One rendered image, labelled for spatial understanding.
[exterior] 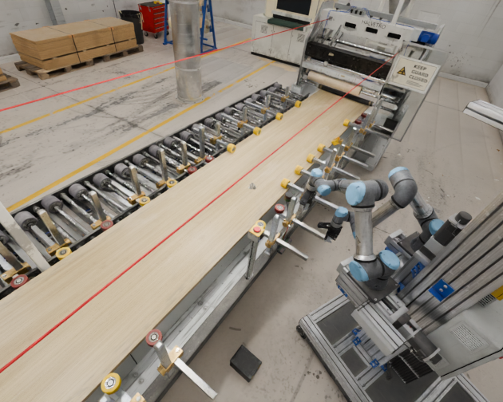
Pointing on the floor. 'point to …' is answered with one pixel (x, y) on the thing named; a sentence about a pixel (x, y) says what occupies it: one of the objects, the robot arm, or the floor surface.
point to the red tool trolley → (152, 17)
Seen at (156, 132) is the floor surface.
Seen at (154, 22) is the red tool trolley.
